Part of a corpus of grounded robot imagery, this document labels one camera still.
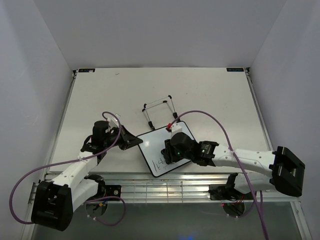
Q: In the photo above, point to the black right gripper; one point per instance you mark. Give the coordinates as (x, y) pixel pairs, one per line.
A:
(169, 154)

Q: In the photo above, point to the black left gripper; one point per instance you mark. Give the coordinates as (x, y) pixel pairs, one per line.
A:
(128, 140)

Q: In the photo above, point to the white black-framed whiteboard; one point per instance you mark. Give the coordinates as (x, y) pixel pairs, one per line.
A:
(152, 144)

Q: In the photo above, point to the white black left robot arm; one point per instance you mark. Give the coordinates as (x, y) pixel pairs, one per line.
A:
(56, 200)

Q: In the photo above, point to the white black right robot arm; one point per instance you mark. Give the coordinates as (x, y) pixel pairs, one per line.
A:
(279, 170)

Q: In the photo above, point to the blue left corner label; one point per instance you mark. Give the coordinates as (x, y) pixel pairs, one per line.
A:
(86, 70)

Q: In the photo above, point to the blue corner label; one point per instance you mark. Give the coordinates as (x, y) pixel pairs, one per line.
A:
(234, 69)
(86, 70)

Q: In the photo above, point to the blue right corner label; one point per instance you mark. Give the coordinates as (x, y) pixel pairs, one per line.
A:
(234, 69)

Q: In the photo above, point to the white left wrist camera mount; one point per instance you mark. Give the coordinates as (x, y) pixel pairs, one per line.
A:
(114, 121)

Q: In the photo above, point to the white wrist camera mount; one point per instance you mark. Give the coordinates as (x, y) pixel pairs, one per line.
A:
(114, 121)
(174, 128)

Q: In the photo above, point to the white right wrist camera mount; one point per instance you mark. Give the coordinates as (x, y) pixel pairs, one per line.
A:
(174, 128)

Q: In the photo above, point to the aluminium table frame rail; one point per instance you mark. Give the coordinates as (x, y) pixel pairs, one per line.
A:
(143, 188)

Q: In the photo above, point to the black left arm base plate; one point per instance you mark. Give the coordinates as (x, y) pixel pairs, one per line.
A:
(112, 190)

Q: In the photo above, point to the wire whiteboard easel stand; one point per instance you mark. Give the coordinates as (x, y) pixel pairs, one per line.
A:
(158, 109)

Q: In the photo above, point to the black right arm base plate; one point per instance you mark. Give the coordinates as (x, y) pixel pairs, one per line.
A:
(225, 192)

